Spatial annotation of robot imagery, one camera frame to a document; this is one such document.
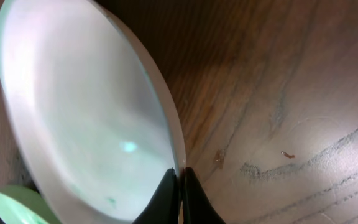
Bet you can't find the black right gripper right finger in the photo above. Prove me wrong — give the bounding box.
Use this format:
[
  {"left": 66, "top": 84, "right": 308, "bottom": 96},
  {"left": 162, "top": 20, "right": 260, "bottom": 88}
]
[{"left": 181, "top": 167, "right": 225, "bottom": 224}]

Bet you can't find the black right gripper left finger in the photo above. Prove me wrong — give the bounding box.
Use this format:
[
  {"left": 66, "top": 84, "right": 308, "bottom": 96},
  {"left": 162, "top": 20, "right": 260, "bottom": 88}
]
[{"left": 132, "top": 168, "right": 179, "bottom": 224}]

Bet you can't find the white plate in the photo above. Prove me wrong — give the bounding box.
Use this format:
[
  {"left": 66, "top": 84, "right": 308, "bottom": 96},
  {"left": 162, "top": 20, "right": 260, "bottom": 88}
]
[{"left": 0, "top": 0, "right": 186, "bottom": 223}]

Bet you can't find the mint green plate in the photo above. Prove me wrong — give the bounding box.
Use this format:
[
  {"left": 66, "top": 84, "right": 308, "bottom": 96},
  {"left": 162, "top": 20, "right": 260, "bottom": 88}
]
[{"left": 0, "top": 185, "right": 60, "bottom": 224}]

